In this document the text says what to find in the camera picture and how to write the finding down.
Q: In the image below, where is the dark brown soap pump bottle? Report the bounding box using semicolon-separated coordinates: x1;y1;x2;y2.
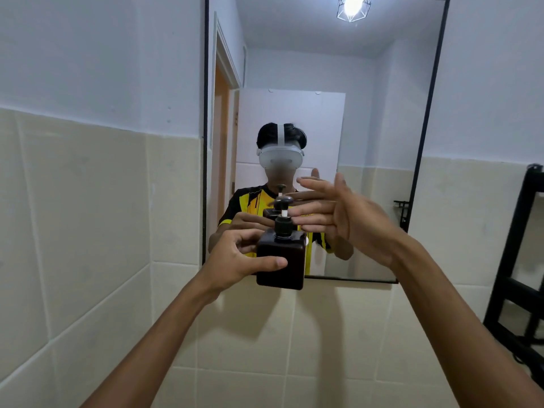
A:
256;195;307;291

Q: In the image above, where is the black framed wall mirror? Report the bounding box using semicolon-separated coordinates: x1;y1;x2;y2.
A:
201;0;451;285

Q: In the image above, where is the person's left hand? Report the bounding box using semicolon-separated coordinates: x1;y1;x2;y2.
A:
199;228;289;297

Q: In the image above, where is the person's right forearm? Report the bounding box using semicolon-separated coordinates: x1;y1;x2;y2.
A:
389;233;544;408

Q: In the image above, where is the person's left forearm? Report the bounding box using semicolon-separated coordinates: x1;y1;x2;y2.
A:
80;272;222;408

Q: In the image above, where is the black metal rack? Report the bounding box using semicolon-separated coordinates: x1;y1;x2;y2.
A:
483;164;544;390

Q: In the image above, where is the wire cage ceiling lamp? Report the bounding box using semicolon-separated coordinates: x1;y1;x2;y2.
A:
337;0;373;23

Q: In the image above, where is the person's right hand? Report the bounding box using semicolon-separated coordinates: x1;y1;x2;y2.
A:
286;172;403;269

